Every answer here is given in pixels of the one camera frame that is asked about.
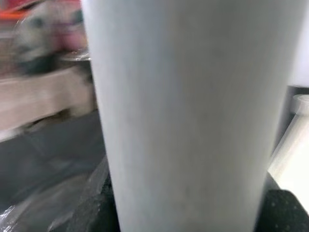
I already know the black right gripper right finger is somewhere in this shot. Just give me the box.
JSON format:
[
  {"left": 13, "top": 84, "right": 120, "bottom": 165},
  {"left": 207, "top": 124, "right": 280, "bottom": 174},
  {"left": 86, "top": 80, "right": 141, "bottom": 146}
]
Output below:
[{"left": 254, "top": 170, "right": 309, "bottom": 232}]

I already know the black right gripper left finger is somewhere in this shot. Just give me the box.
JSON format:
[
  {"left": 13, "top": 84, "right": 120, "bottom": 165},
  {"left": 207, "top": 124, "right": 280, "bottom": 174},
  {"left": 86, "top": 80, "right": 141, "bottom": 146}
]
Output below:
[{"left": 65, "top": 168, "right": 121, "bottom": 232}]

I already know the white plastic table leg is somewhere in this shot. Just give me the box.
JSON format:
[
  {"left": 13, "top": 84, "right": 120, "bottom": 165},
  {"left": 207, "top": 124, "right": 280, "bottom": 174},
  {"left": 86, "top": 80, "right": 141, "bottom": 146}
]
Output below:
[
  {"left": 267, "top": 113, "right": 309, "bottom": 195},
  {"left": 81, "top": 0, "right": 305, "bottom": 232}
]

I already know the white plastic children table top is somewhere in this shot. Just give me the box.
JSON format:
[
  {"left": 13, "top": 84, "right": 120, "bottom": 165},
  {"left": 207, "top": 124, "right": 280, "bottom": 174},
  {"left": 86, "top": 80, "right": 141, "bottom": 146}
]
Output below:
[{"left": 292, "top": 94, "right": 309, "bottom": 116}]

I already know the clear plastic bag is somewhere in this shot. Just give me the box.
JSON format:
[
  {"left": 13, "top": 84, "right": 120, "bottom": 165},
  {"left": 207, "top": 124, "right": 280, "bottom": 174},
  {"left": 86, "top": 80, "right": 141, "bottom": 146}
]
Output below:
[{"left": 0, "top": 157, "right": 111, "bottom": 232}]

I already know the black tablecloth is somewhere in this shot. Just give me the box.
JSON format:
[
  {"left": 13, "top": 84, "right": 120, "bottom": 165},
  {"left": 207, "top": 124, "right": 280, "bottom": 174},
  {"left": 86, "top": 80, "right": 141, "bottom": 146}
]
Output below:
[{"left": 0, "top": 86, "right": 309, "bottom": 219}]

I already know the beige lace covered bench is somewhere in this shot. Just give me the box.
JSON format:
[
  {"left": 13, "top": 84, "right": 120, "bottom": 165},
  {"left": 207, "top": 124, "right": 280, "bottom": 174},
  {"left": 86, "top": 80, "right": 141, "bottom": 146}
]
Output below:
[{"left": 0, "top": 64, "right": 98, "bottom": 141}]

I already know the orange lid plastic bin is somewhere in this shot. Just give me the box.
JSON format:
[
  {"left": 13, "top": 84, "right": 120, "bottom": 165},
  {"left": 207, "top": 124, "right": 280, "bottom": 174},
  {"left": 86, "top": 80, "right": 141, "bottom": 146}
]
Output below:
[{"left": 0, "top": 8, "right": 25, "bottom": 19}]

